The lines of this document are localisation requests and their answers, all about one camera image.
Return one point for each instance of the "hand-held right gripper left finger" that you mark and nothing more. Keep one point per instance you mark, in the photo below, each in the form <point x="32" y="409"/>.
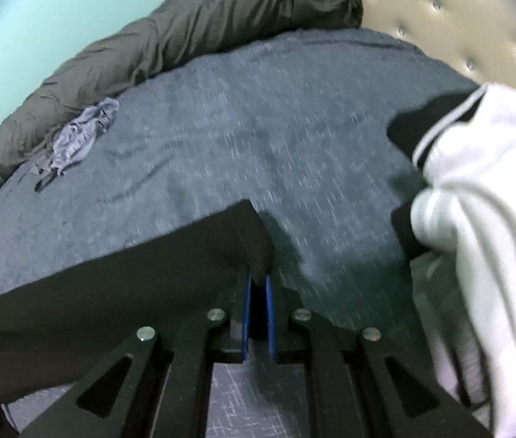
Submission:
<point x="246" y="310"/>

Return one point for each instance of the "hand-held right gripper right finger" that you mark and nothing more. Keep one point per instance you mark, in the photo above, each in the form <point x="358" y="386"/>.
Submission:
<point x="270" y="315"/>

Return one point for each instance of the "black garment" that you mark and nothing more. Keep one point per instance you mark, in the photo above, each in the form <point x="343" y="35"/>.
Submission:
<point x="125" y="292"/>
<point x="406" y="232"/>

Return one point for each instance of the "black folded garment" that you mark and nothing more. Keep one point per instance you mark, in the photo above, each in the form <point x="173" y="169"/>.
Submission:
<point x="406" y="232"/>

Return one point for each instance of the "grey folded garment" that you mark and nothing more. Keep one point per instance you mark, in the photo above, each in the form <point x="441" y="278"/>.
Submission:
<point x="444" y="328"/>

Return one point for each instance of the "blue-grey underwear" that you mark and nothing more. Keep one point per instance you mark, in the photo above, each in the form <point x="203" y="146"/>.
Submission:
<point x="80" y="137"/>

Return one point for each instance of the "white folded garment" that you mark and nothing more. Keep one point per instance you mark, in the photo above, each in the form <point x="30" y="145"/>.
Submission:
<point x="490" y="191"/>

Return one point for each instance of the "dark grey small cloth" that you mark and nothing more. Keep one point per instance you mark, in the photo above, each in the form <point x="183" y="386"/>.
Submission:
<point x="41" y="162"/>

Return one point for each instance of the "rolled dark grey duvet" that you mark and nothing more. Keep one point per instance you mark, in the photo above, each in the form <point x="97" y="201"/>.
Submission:
<point x="194" y="23"/>

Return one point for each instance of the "cream tufted headboard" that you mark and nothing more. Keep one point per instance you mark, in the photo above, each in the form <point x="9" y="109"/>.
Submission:
<point x="458" y="18"/>

